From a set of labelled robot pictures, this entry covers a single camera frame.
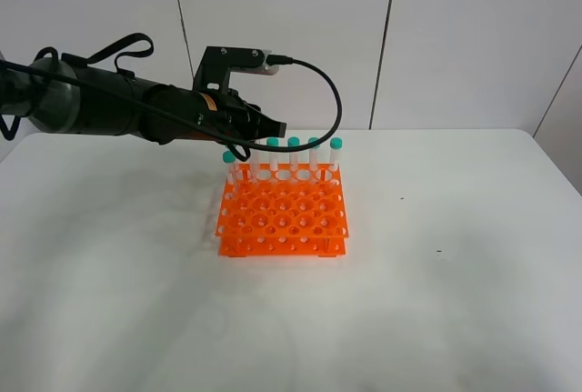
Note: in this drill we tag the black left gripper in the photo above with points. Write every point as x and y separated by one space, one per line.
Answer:
229 114

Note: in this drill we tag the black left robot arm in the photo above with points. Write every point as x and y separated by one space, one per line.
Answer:
69 97

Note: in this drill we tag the second row tube left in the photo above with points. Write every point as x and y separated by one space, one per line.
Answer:
231 168

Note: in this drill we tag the back row tube far right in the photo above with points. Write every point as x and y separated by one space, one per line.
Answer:
336 144

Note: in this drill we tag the orange test tube rack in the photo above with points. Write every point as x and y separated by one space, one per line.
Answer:
290 214

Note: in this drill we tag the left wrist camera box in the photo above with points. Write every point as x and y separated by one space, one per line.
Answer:
219 62

